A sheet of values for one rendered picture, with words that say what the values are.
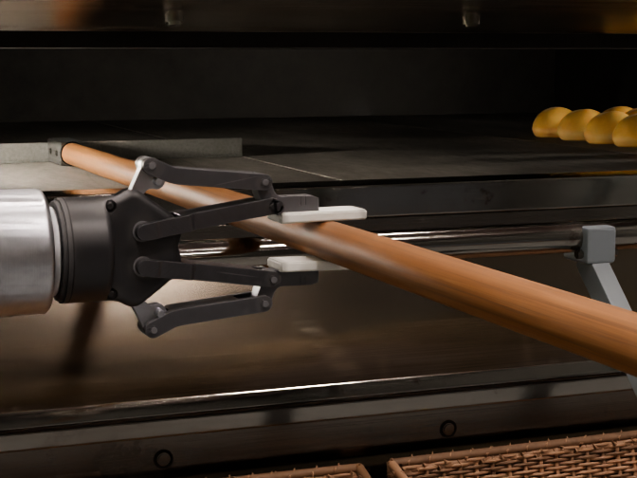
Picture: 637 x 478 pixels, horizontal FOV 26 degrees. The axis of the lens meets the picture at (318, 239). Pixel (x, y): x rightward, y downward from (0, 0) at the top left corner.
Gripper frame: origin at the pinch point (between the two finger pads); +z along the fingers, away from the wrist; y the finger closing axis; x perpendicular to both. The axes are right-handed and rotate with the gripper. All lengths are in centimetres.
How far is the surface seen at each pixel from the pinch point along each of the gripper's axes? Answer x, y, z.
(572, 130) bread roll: -112, -1, 92
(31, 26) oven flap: -55, -17, -12
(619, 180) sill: -52, 2, 62
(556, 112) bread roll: -121, -4, 95
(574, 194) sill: -52, 3, 55
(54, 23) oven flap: -53, -17, -9
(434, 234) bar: -15.5, 2.4, 17.6
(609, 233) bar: -14.0, 2.9, 35.3
